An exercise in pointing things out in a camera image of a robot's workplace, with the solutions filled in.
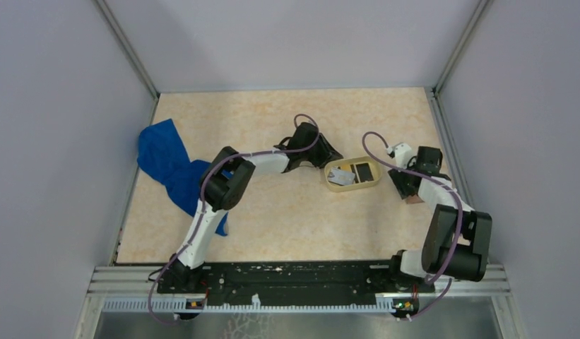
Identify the blue cloth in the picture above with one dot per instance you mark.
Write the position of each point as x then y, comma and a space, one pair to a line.
163, 157

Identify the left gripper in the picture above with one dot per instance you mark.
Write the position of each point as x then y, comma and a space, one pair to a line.
328, 153

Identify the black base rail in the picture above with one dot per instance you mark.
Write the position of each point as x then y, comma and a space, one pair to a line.
294, 283

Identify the beige oval tray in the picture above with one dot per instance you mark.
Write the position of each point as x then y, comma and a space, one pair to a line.
349, 165

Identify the aluminium frame rail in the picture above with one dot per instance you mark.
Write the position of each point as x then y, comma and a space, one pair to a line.
128, 289

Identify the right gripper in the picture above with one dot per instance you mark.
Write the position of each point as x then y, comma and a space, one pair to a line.
398, 178

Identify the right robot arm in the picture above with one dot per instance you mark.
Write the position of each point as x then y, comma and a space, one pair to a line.
458, 238

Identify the tan leather card holder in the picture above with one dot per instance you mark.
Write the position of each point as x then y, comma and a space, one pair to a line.
414, 199

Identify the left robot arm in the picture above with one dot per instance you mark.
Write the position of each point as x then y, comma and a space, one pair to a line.
223, 184

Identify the white card in tray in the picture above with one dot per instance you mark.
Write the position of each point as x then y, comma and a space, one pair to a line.
341, 177

